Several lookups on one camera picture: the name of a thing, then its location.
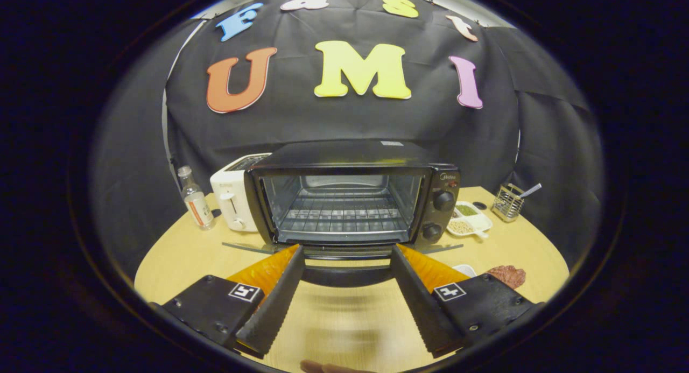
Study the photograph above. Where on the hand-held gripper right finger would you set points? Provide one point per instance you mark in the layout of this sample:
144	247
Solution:
417	303

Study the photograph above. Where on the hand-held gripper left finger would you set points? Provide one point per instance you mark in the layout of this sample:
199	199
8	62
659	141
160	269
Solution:
277	303

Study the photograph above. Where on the red raw meat steak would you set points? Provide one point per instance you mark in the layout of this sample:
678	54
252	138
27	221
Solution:
508	276

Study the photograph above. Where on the black toaster oven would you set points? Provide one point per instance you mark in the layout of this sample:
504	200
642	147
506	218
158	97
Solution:
350	155

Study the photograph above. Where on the white bread toaster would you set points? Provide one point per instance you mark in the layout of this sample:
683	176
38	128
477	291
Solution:
229	201

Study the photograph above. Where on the white rectangular dish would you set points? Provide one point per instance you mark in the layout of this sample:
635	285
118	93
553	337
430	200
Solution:
465	269

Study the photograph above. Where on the white divided condiment dish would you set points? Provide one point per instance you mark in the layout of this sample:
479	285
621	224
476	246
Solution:
476	223

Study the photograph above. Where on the clear glass bottle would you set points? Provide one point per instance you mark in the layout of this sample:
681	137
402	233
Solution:
196	203

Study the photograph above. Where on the metal spoon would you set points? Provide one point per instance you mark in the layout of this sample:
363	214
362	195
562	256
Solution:
532	190

